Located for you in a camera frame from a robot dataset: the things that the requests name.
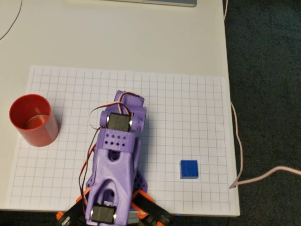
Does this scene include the black orange table clamp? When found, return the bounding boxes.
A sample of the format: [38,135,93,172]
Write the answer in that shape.
[130,190,174,226]
[55,188,91,226]

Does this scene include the blue toy brick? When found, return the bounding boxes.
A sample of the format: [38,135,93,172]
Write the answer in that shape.
[179,160,199,179]

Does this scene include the red white black servo wire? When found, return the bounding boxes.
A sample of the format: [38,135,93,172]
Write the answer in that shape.
[79,91,134,201]

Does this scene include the white grid paper sheet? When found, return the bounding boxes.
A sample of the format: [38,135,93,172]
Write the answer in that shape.
[4,65,232,212]

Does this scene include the thin grey cable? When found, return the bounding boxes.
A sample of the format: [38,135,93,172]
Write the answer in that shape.
[0,0,23,40]

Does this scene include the red cup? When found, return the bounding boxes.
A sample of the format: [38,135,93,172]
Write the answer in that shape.
[9,94,59,147]

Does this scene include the pink cable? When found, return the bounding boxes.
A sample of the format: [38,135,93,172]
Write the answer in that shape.
[222,0,301,190]

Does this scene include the silver laptop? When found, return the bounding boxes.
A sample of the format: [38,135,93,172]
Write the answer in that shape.
[68,0,197,7]

